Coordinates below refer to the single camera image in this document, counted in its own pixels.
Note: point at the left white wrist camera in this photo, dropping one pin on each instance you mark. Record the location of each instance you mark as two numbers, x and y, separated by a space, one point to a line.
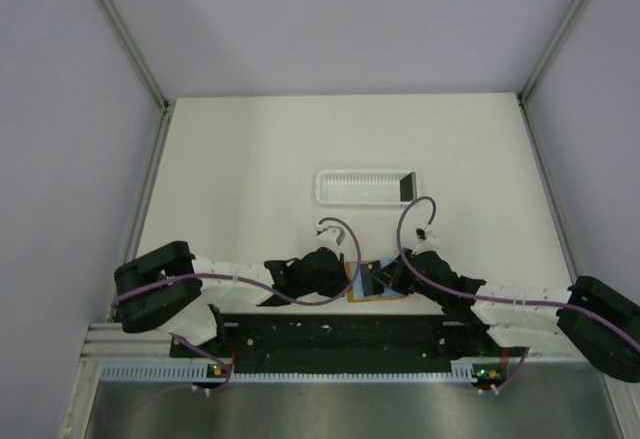
330 237

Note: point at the right aluminium frame post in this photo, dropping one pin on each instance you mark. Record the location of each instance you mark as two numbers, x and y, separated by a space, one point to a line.
553 46

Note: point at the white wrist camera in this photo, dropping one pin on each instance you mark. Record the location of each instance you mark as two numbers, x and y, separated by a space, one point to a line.
330 237
426 241

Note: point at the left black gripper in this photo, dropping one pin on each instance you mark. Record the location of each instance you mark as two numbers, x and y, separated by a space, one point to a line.
339 277

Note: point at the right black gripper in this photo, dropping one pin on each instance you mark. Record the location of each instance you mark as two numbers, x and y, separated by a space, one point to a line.
392 276

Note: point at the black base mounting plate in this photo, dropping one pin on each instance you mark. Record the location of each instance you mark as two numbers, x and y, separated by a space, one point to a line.
341 344

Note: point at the clear plastic card tray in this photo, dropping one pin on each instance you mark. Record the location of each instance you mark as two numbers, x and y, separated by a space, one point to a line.
352 187

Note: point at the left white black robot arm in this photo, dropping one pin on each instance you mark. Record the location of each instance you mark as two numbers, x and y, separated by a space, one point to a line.
172 290

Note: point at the aluminium front rail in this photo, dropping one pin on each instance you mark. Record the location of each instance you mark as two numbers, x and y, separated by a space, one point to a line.
108 341

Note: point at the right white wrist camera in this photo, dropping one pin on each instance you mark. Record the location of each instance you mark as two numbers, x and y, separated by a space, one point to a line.
426 241

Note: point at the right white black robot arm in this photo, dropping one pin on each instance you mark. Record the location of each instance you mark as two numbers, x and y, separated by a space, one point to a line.
587 319

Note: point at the dark credit card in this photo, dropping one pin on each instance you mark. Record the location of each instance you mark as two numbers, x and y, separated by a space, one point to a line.
408 189
370 287

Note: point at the left aluminium frame post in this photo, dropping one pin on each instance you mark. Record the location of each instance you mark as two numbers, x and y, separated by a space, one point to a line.
132 52

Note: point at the orange leather card holder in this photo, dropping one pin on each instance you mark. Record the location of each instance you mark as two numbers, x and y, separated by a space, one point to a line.
354 295

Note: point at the aluminium frame post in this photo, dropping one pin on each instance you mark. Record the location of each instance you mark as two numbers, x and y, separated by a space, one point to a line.
553 46
132 52

